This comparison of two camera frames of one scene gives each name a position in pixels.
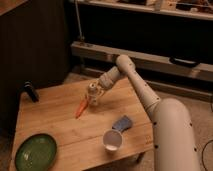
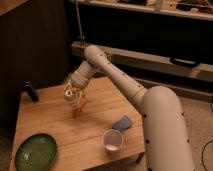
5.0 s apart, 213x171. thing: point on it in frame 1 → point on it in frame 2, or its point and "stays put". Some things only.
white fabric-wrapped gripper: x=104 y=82 → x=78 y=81
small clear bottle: x=92 y=93 → x=68 y=95
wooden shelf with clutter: x=199 y=9 stays put
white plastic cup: x=111 y=140 stays put
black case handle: x=184 y=62 stays put
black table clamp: x=29 y=87 stays put
